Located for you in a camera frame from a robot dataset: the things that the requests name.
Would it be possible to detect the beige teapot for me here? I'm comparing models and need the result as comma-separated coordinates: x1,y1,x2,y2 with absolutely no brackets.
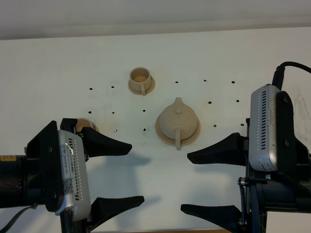
159,97,199,150

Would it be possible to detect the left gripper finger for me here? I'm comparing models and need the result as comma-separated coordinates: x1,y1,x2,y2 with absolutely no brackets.
88,196,145,231
76,127,132,158

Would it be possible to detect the near beige teacup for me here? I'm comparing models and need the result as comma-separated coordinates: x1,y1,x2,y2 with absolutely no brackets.
76,118,93,132

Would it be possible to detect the far beige teacup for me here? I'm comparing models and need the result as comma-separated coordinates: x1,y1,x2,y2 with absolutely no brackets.
128,67,152,95

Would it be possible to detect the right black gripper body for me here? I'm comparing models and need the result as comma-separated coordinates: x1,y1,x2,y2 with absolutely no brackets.
238,91,311,233

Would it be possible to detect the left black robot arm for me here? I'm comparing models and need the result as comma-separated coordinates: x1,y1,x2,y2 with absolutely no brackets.
0,118,144,233

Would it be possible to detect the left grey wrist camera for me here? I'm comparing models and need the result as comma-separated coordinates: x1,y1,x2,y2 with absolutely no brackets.
55,130,91,221

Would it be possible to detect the beige teapot saucer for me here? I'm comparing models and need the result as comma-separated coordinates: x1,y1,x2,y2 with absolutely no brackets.
155,116,201,147

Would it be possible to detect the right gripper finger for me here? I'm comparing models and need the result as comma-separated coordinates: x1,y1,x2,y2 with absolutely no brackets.
181,204,245,233
187,133,248,166

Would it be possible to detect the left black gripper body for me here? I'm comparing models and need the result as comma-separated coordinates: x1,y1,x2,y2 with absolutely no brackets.
26,118,92,233

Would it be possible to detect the near beige cup saucer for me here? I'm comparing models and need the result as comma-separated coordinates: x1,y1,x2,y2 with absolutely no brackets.
92,123,100,132

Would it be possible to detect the beige cup saucer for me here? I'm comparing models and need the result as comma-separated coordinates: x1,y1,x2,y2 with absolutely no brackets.
128,76,156,95
92,123,100,132

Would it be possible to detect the grey left arm cable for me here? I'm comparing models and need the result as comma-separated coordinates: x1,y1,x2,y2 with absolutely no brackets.
0,205,37,233

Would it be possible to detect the far beige cup saucer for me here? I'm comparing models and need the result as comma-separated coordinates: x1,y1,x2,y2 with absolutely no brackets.
128,76,156,95

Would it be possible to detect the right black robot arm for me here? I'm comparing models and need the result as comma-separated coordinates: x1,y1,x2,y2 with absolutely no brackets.
181,91,311,233

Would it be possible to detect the beige teacup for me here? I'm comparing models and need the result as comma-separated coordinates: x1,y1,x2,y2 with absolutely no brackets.
76,118,93,132
128,67,152,95

